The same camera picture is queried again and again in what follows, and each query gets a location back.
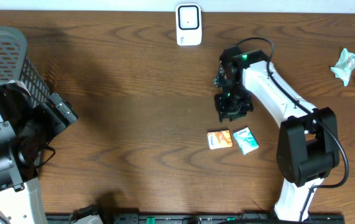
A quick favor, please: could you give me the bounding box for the large teal wipes packet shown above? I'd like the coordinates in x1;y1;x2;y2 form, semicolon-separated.
330;48;355;86

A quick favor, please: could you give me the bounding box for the grey plastic mesh basket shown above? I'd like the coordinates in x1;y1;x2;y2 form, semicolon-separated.
0;27;50;106

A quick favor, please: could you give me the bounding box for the small teal tissue packet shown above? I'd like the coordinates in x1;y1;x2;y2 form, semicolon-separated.
233;127;259;155

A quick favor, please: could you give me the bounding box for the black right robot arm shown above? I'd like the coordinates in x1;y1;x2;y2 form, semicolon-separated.
214;45;339;222

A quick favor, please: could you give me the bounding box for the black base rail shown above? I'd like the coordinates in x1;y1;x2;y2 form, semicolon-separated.
46;212;344;224

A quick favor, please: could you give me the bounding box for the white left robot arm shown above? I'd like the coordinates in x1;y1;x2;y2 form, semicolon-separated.
0;81;78;223

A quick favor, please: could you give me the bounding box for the white barcode scanner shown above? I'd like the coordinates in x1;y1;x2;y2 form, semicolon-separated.
175;3;203;46

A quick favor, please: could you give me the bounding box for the orange tissue packet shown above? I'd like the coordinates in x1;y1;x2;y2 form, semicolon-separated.
207;130;233;150

